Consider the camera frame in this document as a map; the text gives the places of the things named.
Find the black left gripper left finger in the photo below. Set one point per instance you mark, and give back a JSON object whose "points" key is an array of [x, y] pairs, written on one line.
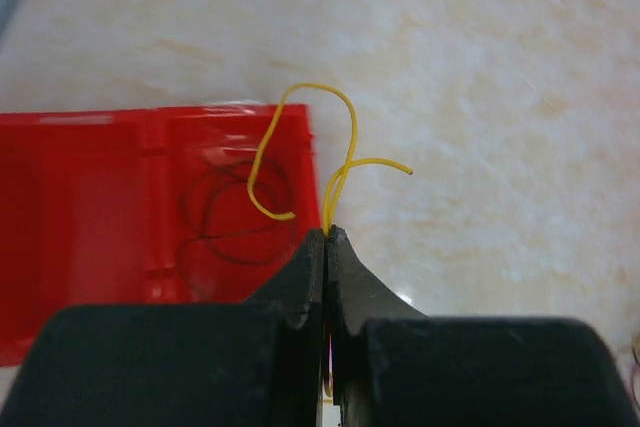
{"points": [[253, 363]]}

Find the red plastic tray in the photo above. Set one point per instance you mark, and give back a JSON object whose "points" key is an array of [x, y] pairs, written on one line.
{"points": [[146, 206]]}

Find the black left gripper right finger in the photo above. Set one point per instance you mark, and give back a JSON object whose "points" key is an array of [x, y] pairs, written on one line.
{"points": [[395, 366]]}

